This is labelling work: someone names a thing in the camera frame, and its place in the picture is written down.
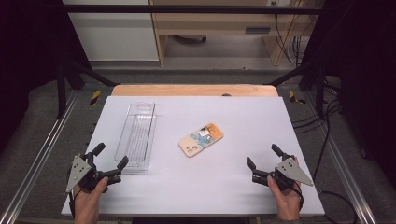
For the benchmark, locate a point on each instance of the black frame stand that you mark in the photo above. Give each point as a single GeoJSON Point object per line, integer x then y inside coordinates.
{"type": "Point", "coordinates": [320, 90]}
{"type": "Point", "coordinates": [62, 87]}

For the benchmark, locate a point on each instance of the person's left hand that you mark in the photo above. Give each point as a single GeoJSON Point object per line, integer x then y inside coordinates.
{"type": "Point", "coordinates": [88, 197]}

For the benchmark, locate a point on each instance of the chair base with casters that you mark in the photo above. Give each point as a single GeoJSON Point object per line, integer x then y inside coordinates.
{"type": "Point", "coordinates": [190, 39]}

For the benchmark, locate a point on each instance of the wooden table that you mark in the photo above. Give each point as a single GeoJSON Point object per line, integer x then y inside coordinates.
{"type": "Point", "coordinates": [193, 90]}

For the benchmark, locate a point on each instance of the black horizontal frame bar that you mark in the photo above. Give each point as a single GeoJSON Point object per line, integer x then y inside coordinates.
{"type": "Point", "coordinates": [186, 9]}

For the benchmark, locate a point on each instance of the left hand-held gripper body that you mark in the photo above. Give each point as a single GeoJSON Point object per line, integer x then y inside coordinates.
{"type": "Point", "coordinates": [77, 172]}

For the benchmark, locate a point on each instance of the person's right hand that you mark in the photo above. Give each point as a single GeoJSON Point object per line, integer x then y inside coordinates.
{"type": "Point", "coordinates": [288, 199]}

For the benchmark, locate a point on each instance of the beige patterned phone case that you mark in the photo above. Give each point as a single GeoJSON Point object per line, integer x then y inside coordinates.
{"type": "Point", "coordinates": [200, 140]}

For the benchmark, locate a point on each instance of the aluminium floor rail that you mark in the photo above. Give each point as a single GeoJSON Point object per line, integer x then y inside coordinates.
{"type": "Point", "coordinates": [342, 161]}
{"type": "Point", "coordinates": [40, 155]}

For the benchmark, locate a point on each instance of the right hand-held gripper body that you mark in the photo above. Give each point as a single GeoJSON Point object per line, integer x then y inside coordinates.
{"type": "Point", "coordinates": [291, 171]}

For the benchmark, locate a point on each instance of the clear plastic tray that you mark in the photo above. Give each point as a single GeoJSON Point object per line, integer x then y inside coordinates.
{"type": "Point", "coordinates": [137, 137]}

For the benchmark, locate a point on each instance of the wooden desk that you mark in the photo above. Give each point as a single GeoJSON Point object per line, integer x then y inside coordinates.
{"type": "Point", "coordinates": [214, 21]}

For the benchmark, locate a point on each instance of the white cabinet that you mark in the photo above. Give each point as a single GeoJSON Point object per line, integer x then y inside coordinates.
{"type": "Point", "coordinates": [115, 34]}

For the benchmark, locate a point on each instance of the black curtain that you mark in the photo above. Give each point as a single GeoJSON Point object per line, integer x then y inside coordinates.
{"type": "Point", "coordinates": [364, 77]}
{"type": "Point", "coordinates": [28, 62]}

